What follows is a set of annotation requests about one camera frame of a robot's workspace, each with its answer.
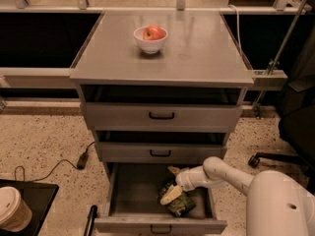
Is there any top grey drawer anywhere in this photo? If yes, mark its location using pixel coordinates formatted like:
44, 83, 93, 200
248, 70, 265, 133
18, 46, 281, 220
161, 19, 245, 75
81, 103, 242, 133

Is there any white ceramic bowl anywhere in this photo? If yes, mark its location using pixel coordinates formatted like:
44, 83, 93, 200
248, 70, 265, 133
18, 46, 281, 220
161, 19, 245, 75
134, 26, 168, 54

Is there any grey drawer cabinet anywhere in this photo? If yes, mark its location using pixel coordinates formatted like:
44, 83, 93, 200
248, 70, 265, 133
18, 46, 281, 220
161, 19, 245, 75
68, 9, 256, 169

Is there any middle grey drawer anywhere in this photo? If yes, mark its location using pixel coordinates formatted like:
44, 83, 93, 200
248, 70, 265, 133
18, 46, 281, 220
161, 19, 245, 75
95, 142, 227, 164

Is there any black handle bar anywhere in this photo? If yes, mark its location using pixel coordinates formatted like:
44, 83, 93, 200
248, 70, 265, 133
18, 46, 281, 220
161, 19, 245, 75
84, 205, 97, 236

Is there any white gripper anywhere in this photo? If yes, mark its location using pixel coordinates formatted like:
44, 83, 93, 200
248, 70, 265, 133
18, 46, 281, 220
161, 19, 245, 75
160, 166, 210, 206

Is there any bottom grey drawer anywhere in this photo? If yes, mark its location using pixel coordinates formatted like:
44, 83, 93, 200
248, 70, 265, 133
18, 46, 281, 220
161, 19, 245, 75
94, 163, 227, 236

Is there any paper coffee cup with lid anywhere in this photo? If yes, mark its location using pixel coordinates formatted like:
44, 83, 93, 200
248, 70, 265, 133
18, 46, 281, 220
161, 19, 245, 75
0, 186, 32, 232

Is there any black office chair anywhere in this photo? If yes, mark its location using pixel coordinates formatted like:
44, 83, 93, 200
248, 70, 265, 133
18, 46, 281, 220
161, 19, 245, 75
248, 29, 315, 194

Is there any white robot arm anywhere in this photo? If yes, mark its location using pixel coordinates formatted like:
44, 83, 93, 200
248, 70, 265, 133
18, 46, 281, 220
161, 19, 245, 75
160, 156, 315, 236

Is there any grey drawer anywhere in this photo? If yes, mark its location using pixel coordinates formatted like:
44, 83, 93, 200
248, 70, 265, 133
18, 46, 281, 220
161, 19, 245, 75
94, 163, 227, 236
81, 103, 242, 133
95, 142, 227, 164

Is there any green jalapeno chip bag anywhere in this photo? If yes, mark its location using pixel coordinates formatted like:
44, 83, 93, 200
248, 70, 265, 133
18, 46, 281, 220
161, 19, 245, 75
158, 181, 196, 217

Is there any black side table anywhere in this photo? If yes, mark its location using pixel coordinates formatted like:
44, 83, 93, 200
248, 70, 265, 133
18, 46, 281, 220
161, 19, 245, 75
0, 179, 59, 236

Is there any red apple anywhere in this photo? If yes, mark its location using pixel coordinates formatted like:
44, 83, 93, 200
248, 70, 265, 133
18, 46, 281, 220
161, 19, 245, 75
143, 25, 165, 40

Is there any white cable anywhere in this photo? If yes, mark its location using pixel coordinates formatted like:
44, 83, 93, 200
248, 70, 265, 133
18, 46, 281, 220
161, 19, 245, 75
228, 4, 246, 59

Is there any metal diagonal rod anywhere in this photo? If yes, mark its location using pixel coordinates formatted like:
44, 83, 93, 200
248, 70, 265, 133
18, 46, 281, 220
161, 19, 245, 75
252, 0, 308, 119

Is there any black power adapter with cable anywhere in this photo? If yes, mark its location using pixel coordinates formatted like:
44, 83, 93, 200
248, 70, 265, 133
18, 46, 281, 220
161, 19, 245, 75
14, 142, 95, 182

